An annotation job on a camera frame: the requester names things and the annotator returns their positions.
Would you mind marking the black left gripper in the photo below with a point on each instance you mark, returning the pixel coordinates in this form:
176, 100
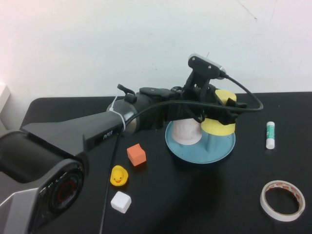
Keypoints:
190, 109

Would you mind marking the yellow plastic cup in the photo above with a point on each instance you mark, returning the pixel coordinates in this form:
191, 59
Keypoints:
219, 128

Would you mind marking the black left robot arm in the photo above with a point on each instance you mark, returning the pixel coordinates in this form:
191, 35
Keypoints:
73, 126

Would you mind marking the white speckled plastic cup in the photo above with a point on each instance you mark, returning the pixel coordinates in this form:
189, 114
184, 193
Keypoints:
186, 132

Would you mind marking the blue cup stand tray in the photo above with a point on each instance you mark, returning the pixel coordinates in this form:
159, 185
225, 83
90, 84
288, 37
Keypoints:
195, 153

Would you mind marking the green white glue stick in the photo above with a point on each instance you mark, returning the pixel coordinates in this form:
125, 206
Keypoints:
271, 136

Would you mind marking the orange foam cube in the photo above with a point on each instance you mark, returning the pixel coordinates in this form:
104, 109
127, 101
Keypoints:
136, 156

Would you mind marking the white zip tie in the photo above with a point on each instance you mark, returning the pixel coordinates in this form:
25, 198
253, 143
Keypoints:
122, 122

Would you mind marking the white double-sided tape roll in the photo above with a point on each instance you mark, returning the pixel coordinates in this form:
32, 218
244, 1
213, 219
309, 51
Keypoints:
280, 217

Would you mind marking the yellow rubber duck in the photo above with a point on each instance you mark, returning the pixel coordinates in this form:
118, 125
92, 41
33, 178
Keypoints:
119, 176

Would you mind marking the white foam cube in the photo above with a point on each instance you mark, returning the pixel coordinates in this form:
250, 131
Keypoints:
121, 202

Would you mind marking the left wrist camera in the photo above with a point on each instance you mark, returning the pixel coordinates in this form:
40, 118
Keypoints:
204, 68

